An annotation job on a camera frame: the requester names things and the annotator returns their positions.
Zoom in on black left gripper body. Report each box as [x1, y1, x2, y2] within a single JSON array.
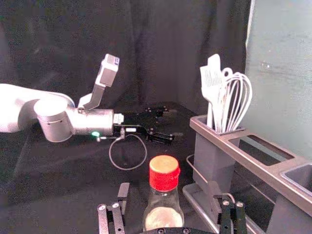
[[113, 109, 158, 140]]

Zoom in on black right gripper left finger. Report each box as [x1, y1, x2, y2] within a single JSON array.
[[97, 182, 130, 234]]

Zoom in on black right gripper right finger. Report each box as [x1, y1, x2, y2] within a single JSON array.
[[207, 180, 249, 234]]

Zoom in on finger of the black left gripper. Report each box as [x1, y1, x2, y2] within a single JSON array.
[[143, 105, 171, 117], [146, 131, 184, 146]]

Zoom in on clear bottle with red cap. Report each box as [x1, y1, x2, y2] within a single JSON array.
[[142, 155, 185, 233]]

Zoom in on grey utensil holder cup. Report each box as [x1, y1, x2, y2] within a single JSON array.
[[194, 117, 246, 186]]

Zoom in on white slotted spatula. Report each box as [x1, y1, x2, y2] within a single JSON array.
[[199, 64, 227, 131]]

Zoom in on black rack with steel bars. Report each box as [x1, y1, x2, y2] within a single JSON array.
[[182, 115, 312, 234]]

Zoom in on white solid spatula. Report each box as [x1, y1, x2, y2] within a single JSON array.
[[207, 54, 222, 71]]

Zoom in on steel rack cup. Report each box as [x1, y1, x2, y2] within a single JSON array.
[[279, 163, 312, 197]]

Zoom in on white whisk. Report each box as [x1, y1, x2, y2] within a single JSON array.
[[220, 72, 254, 134]]

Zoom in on black cloth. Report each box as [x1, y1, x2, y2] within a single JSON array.
[[0, 0, 276, 234]]

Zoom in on thin dark gripper cable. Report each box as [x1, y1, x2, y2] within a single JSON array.
[[96, 133, 148, 171]]

